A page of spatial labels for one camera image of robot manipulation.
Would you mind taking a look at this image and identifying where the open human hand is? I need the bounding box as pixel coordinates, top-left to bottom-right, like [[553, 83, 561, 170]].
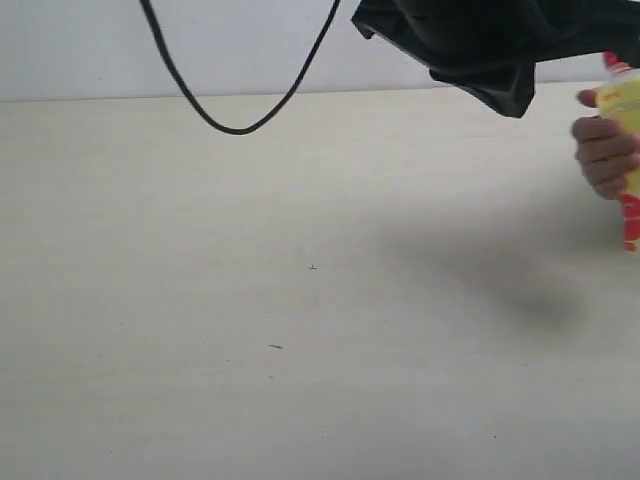
[[571, 115, 639, 200]]

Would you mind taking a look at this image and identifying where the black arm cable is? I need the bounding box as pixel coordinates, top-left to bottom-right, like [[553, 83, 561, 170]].
[[138, 0, 344, 136]]

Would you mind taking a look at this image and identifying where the yellow drink bottle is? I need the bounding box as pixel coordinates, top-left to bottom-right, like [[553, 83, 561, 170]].
[[593, 50, 640, 256]]

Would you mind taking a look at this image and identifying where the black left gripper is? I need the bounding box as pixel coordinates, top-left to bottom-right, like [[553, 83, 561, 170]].
[[352, 0, 639, 118]]

